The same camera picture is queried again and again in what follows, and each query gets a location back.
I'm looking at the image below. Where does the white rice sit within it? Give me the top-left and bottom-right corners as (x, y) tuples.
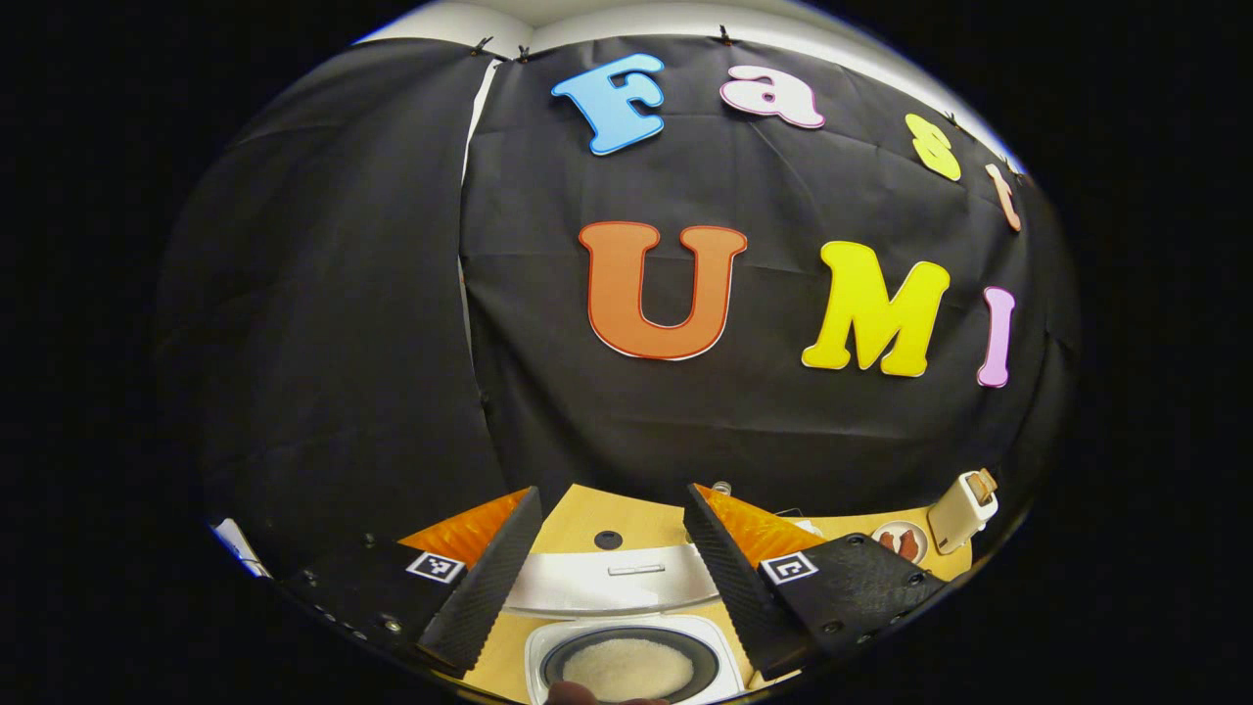
(562, 637), (695, 703)

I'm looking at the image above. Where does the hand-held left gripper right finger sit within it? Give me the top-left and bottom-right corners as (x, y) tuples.
(682, 485), (952, 682)

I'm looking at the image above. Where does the round white plate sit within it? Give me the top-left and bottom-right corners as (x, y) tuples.
(870, 520), (930, 565)

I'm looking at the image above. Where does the white toaster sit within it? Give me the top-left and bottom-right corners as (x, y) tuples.
(926, 474), (1000, 557)

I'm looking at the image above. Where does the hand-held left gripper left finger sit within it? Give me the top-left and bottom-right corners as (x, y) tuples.
(277, 488), (542, 679)

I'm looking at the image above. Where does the black backdrop cloth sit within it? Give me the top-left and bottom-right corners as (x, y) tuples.
(152, 35), (1084, 579)

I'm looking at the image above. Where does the white rice cooker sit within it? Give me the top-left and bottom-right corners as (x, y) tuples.
(501, 543), (747, 705)

